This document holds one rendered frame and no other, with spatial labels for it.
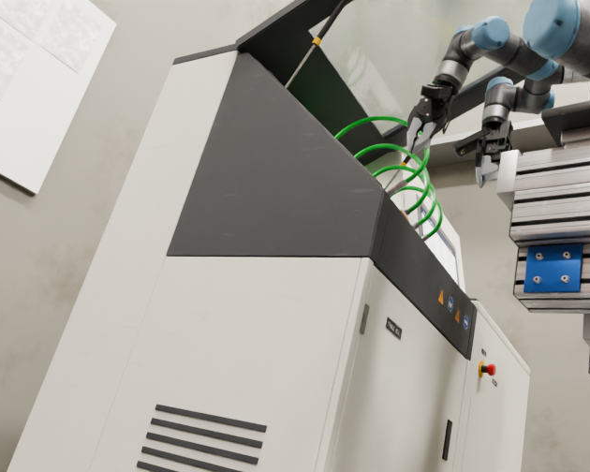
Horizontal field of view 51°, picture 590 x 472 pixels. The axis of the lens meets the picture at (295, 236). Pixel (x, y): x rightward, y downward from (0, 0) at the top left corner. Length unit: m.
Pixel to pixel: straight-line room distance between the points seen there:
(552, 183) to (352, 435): 0.59
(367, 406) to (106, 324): 0.72
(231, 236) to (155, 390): 0.39
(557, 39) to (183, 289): 0.95
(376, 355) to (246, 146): 0.65
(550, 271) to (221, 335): 0.68
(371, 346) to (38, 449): 0.85
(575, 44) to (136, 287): 1.12
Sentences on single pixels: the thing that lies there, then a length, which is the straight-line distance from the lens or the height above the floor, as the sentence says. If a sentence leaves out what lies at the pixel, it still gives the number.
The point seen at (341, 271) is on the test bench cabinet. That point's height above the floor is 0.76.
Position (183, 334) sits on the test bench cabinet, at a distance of 1.44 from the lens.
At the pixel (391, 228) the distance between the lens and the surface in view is 1.34.
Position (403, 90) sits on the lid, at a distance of 2.16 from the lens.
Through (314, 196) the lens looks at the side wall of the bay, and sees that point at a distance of 1.39.
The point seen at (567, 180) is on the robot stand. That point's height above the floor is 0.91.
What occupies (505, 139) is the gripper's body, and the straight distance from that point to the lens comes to 1.83.
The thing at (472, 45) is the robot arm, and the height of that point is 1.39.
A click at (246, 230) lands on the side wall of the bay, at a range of 1.45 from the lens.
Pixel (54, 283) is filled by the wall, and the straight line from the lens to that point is 3.02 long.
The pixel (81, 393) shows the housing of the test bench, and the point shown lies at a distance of 1.61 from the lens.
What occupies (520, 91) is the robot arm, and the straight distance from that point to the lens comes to 1.95.
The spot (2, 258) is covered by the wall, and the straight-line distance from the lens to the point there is 2.91.
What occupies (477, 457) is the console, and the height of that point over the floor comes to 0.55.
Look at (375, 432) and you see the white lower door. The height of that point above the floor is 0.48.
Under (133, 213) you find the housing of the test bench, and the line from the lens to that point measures 1.77.
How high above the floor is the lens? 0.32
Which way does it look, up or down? 22 degrees up
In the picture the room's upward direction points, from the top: 15 degrees clockwise
